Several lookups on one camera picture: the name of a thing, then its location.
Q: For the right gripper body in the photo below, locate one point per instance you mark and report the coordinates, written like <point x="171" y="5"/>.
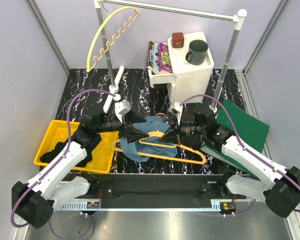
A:
<point x="176" y="130"/>

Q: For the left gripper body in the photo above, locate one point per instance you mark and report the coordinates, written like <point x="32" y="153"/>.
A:
<point x="125" y="133"/>

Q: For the blue tank top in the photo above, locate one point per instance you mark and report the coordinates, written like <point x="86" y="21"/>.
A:
<point x="132" y="150"/>

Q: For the orange-yellow plastic hanger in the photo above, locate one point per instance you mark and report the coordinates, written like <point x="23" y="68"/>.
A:
<point x="153" y="139"/>

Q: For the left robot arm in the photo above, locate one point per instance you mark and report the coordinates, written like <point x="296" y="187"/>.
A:
<point x="36" y="200"/>

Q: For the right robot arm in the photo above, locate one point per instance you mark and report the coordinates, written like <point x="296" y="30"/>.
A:
<point x="275" y="185"/>

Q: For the yellow plastic bin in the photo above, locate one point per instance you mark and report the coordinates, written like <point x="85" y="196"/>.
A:
<point x="102" y="155"/>

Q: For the white clothes rack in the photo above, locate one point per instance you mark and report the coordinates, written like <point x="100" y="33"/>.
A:
<point x="99" y="47"/>

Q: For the white side cabinet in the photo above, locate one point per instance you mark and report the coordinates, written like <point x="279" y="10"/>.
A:
<point x="186" y="79"/>

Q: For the purple book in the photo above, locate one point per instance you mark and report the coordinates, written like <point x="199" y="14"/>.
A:
<point x="164" y="59"/>

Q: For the blue book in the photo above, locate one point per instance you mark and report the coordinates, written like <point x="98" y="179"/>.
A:
<point x="155" y="58"/>

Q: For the green folder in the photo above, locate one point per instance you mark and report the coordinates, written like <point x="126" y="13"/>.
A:
<point x="252" y="132"/>

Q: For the dark green mug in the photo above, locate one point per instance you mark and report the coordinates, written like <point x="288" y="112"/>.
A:
<point x="197" y="51"/>

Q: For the black cloth in bin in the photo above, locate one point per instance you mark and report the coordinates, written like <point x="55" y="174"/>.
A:
<point x="50" y="155"/>

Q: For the dark brown book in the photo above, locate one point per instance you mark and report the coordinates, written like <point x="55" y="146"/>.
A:
<point x="150" y="55"/>

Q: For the brown cube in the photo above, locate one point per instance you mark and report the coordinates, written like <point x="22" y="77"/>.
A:
<point x="177" y="40"/>

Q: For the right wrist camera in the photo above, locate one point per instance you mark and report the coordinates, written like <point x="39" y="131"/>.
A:
<point x="176" y="109"/>

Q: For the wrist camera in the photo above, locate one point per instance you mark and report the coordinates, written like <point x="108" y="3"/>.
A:
<point x="121" y="107"/>
<point x="176" y="109"/>

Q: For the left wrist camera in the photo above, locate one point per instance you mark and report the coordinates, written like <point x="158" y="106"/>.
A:
<point x="121" y="107"/>

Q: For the aluminium frame rail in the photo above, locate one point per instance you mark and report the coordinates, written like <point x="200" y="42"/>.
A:
<point x="159" y="203"/>

